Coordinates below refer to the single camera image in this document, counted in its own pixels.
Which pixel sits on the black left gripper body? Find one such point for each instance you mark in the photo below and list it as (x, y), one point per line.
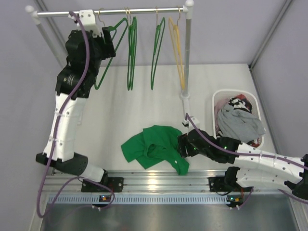
(106, 43)

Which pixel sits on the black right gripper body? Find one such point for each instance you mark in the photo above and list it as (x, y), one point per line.
(195, 151)

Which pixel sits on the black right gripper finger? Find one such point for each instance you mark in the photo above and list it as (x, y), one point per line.
(183, 140)
(185, 151)

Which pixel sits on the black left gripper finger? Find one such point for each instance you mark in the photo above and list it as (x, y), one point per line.
(108, 40)
(108, 51)

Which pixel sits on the green tank top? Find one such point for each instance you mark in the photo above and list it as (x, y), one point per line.
(154, 145)

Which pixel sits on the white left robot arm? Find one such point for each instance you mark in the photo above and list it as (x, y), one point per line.
(73, 87)

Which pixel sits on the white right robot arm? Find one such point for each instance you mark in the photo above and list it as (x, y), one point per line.
(249, 166)

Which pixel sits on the green double hanger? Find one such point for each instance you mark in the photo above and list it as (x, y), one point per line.
(132, 48)

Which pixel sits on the yellow hanger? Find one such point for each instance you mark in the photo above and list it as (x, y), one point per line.
(176, 45)

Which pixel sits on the grey garment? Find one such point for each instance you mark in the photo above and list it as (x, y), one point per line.
(239, 124)

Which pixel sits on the white laundry basket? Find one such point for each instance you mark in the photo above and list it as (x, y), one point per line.
(229, 93)

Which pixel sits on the white metal clothes rack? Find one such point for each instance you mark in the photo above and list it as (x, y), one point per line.
(186, 9)

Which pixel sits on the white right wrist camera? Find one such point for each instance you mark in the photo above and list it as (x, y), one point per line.
(190, 123)

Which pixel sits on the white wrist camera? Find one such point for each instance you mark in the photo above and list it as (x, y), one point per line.
(190, 123)
(88, 20)

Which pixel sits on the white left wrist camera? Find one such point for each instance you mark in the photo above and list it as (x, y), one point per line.
(88, 20)

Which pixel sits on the aluminium mounting rail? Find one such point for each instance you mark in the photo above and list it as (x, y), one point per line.
(149, 182)

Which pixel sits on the perforated cable tray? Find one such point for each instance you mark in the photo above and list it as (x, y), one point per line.
(146, 199)

